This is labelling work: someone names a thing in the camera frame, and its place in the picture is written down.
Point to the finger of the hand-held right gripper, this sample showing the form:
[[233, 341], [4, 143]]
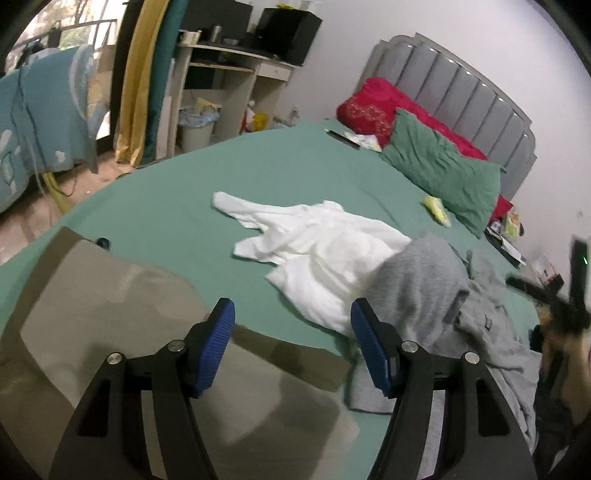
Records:
[[531, 286]]

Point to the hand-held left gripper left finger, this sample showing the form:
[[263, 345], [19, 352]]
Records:
[[214, 341]]

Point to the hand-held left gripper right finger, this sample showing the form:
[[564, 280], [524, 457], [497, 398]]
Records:
[[369, 346]]

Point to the grey sweatshirt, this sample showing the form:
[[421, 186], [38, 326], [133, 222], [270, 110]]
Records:
[[415, 286]]

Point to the white garment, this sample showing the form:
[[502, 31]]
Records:
[[323, 249]]

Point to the person's right hand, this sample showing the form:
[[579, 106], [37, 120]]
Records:
[[575, 374]]

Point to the pile of books and papers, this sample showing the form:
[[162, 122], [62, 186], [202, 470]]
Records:
[[505, 247]]

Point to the green snack bag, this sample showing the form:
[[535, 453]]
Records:
[[511, 224]]

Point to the khaki folded garment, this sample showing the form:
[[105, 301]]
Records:
[[115, 300]]

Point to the yellow packet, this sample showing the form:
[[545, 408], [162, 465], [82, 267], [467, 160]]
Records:
[[436, 210]]

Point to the small black cap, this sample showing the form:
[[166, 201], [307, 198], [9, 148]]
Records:
[[102, 242]]

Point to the green pillow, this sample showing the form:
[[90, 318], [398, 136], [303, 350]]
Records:
[[438, 166]]

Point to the bed with green sheet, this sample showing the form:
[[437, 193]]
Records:
[[277, 170]]

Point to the white papers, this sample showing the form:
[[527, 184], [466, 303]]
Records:
[[367, 142]]

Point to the grey padded headboard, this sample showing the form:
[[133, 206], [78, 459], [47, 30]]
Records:
[[461, 92]]

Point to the white trash bin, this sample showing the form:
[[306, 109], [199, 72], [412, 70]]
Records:
[[196, 134]]

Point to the black phone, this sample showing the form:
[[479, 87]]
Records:
[[341, 138]]

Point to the yellow bag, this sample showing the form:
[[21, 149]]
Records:
[[260, 122]]

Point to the red patterned pillow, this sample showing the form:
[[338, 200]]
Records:
[[369, 101]]

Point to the yellow curtain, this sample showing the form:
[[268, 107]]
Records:
[[138, 92]]

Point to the white computer desk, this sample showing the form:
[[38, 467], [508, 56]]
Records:
[[272, 74]]

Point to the blue patterned bedding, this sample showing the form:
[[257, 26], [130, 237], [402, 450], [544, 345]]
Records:
[[37, 115]]

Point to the black keyboard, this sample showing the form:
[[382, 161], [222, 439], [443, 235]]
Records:
[[249, 50]]

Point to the white cup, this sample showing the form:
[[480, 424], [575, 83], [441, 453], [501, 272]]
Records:
[[189, 37]]

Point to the steel tumbler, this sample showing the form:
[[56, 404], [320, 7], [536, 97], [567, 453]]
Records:
[[216, 33]]

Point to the black computer tower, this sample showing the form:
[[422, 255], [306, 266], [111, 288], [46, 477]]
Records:
[[291, 32]]

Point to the black monitor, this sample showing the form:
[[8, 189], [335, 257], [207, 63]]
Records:
[[221, 14]]

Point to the black metal railing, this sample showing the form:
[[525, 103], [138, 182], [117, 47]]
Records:
[[60, 32]]

